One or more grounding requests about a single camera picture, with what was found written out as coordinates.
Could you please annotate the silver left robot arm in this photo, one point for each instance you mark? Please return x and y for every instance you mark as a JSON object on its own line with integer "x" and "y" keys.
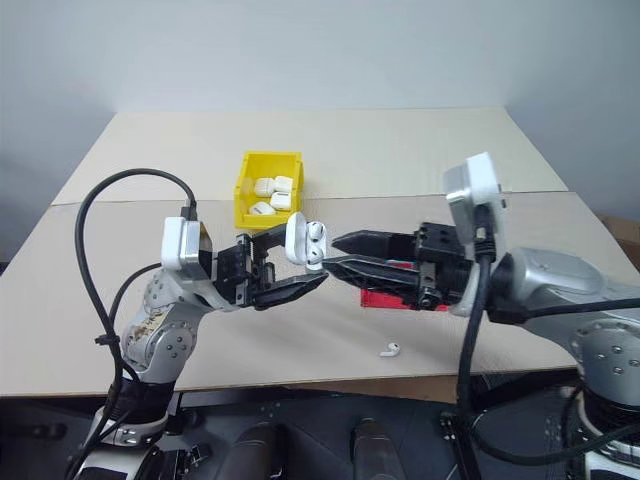
{"x": 160, "y": 340}

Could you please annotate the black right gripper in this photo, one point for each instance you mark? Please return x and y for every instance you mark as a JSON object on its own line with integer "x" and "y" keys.
{"x": 442, "y": 270}

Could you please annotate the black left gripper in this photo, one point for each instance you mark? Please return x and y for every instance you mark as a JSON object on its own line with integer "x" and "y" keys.
{"x": 240, "y": 270}

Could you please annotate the white closed charging case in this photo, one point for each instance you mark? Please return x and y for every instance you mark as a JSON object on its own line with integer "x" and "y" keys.
{"x": 263, "y": 186}
{"x": 283, "y": 183}
{"x": 261, "y": 208}
{"x": 281, "y": 200}

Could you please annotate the red plastic tray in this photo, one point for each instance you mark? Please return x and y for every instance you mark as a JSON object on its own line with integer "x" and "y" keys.
{"x": 385, "y": 300}

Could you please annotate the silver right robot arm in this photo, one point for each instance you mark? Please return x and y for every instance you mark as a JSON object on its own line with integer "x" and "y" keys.
{"x": 575, "y": 300}

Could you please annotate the yellow plastic bin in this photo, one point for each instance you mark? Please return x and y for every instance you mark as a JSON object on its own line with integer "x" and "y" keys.
{"x": 245, "y": 222}

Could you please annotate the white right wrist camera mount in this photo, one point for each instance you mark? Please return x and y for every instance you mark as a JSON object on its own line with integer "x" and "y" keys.
{"x": 480, "y": 190}

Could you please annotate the white charging case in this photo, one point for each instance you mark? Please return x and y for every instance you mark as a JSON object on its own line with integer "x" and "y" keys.
{"x": 281, "y": 200}
{"x": 283, "y": 183}
{"x": 263, "y": 186}
{"x": 296, "y": 240}
{"x": 261, "y": 208}

